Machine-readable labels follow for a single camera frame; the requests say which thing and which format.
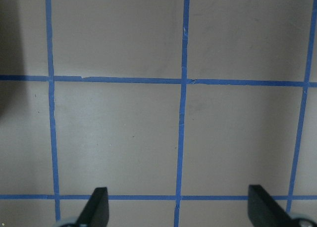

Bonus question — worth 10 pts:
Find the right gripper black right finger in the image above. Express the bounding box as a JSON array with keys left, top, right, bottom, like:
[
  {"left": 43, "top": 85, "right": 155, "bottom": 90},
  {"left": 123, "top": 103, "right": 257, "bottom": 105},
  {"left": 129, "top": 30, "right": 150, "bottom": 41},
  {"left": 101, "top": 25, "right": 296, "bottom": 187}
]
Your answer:
[{"left": 248, "top": 184, "right": 299, "bottom": 227}]

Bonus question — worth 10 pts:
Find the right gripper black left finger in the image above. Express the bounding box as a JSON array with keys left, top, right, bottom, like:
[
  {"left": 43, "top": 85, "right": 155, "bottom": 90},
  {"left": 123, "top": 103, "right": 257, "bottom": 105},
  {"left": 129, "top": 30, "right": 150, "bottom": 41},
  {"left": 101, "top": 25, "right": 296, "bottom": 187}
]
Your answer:
[{"left": 75, "top": 187, "right": 109, "bottom": 227}]

